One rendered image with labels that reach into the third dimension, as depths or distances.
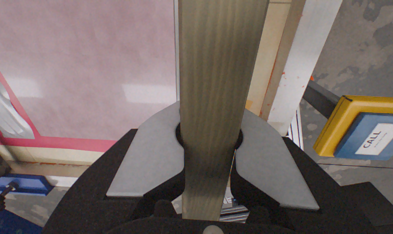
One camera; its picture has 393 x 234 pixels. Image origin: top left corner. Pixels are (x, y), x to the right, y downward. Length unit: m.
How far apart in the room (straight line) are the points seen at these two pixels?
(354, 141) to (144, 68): 0.38
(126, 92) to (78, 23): 0.11
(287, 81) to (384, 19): 1.39
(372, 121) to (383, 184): 2.44
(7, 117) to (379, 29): 1.76
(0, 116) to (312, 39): 0.54
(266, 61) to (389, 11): 1.39
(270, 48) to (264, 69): 0.03
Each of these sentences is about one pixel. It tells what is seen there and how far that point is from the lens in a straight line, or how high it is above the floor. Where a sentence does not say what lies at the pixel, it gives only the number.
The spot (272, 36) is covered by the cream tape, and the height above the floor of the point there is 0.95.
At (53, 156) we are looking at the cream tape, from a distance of 0.51.
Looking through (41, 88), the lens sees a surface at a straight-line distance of 0.39.
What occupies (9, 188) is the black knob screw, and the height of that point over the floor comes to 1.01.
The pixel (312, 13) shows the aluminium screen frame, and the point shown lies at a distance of 0.24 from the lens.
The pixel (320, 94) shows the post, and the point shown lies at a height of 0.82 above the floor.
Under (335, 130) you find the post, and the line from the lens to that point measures 0.40.
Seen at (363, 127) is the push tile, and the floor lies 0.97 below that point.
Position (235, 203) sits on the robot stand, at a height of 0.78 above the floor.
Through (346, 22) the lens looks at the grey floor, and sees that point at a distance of 1.49.
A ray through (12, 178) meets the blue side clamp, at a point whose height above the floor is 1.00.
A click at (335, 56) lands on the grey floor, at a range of 1.52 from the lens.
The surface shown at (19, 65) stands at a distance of 0.39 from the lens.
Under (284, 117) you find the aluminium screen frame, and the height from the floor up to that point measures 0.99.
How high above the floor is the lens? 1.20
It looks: 58 degrees down
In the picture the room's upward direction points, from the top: 175 degrees counter-clockwise
